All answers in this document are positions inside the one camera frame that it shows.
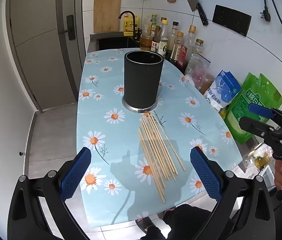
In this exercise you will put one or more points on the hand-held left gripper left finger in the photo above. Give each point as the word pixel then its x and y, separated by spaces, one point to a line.
pixel 76 172

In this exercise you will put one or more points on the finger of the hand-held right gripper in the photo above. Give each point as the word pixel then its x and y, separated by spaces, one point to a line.
pixel 253 126
pixel 258 110

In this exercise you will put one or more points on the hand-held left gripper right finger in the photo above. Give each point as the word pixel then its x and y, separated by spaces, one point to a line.
pixel 204 172

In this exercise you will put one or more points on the bunch of wooden chopsticks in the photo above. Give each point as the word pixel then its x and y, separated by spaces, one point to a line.
pixel 156 150

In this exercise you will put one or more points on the black cylindrical utensil holder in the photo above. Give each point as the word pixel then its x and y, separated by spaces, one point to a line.
pixel 141 85

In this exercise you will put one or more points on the green plastic bag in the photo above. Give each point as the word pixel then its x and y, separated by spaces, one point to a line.
pixel 241 107

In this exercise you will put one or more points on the yellow liquid bottle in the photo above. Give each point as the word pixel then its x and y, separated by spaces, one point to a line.
pixel 262 160

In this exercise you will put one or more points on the white and blue bag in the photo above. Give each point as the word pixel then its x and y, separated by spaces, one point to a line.
pixel 222 90

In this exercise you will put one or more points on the person's black pants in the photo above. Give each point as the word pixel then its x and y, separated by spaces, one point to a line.
pixel 186 220

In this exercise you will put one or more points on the brown powder packet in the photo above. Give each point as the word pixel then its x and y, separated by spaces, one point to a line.
pixel 207 83

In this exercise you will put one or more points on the clear packet with red print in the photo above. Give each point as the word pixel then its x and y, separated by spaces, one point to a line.
pixel 196 72

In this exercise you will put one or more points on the person's foot in sandal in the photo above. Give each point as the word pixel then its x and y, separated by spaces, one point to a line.
pixel 144 223

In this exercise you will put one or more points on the daisy print blue tablecloth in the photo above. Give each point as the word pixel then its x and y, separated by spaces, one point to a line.
pixel 106 92

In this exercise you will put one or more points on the row of condiment bottles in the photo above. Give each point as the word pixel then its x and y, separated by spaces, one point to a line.
pixel 167 42

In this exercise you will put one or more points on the black kitchen sink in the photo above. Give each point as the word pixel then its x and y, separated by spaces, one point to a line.
pixel 111 43

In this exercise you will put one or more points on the grey door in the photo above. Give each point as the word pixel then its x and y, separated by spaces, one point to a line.
pixel 38 42

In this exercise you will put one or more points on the black sink faucet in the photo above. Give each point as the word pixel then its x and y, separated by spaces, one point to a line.
pixel 134 22

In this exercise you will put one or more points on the yellow oil jug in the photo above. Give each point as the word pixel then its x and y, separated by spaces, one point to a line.
pixel 128 27

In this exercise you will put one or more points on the wooden cutting board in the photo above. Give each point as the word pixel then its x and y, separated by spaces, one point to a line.
pixel 106 15

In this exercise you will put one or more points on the black wall socket panel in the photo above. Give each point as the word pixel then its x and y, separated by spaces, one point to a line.
pixel 231 20

